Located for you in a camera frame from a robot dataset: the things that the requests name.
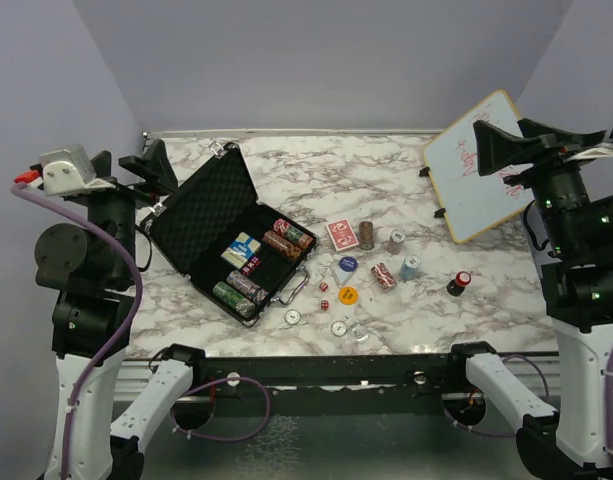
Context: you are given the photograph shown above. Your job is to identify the grey poker chip stack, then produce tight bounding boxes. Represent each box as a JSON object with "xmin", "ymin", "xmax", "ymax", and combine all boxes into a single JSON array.
[{"xmin": 387, "ymin": 229, "xmax": 406, "ymax": 255}]

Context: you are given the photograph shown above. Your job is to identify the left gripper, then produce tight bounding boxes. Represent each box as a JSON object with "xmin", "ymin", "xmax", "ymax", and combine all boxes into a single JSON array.
[{"xmin": 83, "ymin": 136, "xmax": 178, "ymax": 281}]

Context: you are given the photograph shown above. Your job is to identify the clear dealer button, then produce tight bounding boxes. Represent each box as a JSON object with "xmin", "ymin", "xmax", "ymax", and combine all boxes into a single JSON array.
[{"xmin": 347, "ymin": 323, "xmax": 370, "ymax": 344}]

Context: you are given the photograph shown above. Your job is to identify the white poker chip middle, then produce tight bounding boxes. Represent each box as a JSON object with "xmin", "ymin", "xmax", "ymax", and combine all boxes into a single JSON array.
[{"xmin": 331, "ymin": 321, "xmax": 347, "ymax": 337}]

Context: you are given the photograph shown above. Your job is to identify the clear triangular card cutter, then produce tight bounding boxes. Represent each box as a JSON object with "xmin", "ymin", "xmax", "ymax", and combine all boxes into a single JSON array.
[{"xmin": 330, "ymin": 264, "xmax": 355, "ymax": 288}]

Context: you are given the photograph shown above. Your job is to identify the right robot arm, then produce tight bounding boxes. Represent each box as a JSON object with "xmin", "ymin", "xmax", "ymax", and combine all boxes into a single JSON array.
[{"xmin": 445, "ymin": 118, "xmax": 613, "ymax": 479}]

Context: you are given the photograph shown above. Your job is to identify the orange big blind button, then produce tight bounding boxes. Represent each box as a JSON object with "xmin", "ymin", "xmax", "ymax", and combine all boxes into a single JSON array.
[{"xmin": 338, "ymin": 286, "xmax": 359, "ymax": 305}]

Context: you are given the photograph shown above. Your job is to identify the orange black chip row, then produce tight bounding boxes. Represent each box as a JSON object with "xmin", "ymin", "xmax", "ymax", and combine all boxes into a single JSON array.
[{"xmin": 262, "ymin": 230, "xmax": 303, "ymax": 261}]

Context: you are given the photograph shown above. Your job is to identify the brown poker chip stack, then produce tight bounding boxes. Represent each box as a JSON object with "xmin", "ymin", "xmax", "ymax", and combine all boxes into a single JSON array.
[{"xmin": 359, "ymin": 221, "xmax": 375, "ymax": 250}]

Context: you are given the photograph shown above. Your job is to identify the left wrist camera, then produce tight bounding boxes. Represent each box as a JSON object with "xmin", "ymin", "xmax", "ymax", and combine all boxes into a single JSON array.
[{"xmin": 14, "ymin": 145, "xmax": 116, "ymax": 197}]

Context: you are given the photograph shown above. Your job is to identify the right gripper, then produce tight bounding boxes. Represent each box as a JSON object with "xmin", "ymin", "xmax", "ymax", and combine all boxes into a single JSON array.
[{"xmin": 474, "ymin": 115, "xmax": 605, "ymax": 252}]

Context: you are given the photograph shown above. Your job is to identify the blue tan chip row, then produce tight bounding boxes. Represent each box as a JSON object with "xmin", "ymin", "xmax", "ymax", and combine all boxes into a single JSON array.
[{"xmin": 226, "ymin": 270, "xmax": 268, "ymax": 305}]

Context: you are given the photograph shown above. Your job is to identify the black foam-lined poker case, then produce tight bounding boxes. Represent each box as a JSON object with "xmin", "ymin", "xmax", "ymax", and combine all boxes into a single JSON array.
[{"xmin": 141, "ymin": 142, "xmax": 319, "ymax": 327}]

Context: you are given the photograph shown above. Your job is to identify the green grey chip row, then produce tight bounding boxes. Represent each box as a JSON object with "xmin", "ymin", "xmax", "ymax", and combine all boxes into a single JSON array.
[{"xmin": 212, "ymin": 281, "xmax": 256, "ymax": 321}]

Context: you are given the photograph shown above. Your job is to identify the blue playing card deck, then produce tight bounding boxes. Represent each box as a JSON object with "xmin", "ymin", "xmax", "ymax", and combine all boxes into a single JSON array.
[{"xmin": 221, "ymin": 232, "xmax": 261, "ymax": 269}]

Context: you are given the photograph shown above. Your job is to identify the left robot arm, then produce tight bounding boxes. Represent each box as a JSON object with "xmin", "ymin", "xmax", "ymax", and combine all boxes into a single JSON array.
[{"xmin": 29, "ymin": 140, "xmax": 207, "ymax": 479}]

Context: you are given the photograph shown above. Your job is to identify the light blue poker chip stack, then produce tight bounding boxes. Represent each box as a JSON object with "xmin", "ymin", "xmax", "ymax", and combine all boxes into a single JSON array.
[{"xmin": 400, "ymin": 254, "xmax": 421, "ymax": 281}]

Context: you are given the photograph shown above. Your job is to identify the white dry-erase board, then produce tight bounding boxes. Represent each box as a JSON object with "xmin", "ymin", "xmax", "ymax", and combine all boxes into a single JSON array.
[{"xmin": 418, "ymin": 89, "xmax": 558, "ymax": 245}]

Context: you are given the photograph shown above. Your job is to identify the red white poker chip stack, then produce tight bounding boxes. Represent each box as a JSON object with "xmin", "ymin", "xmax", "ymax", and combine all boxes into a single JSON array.
[{"xmin": 371, "ymin": 263, "xmax": 397, "ymax": 292}]

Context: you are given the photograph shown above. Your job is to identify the white poker chip left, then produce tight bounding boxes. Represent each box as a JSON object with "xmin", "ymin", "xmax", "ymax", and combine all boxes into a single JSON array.
[{"xmin": 285, "ymin": 309, "xmax": 301, "ymax": 325}]

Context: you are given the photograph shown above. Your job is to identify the red dice in case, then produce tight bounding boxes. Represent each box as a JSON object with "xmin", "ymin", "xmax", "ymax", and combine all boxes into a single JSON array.
[{"xmin": 241, "ymin": 256, "xmax": 261, "ymax": 276}]

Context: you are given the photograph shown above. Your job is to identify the red green chip row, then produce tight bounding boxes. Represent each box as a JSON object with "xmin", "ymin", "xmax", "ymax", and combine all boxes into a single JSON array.
[{"xmin": 273, "ymin": 218, "xmax": 314, "ymax": 249}]

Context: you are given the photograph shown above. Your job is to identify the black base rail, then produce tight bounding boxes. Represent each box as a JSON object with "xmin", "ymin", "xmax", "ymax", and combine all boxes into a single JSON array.
[{"xmin": 150, "ymin": 342, "xmax": 497, "ymax": 416}]

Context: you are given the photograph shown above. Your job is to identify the red playing card deck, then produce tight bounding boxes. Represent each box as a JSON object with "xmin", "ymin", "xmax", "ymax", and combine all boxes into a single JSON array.
[{"xmin": 326, "ymin": 219, "xmax": 359, "ymax": 252}]

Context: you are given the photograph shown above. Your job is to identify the blue small blind button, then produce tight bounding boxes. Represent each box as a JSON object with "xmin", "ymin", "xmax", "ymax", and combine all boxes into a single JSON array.
[{"xmin": 338, "ymin": 256, "xmax": 358, "ymax": 272}]

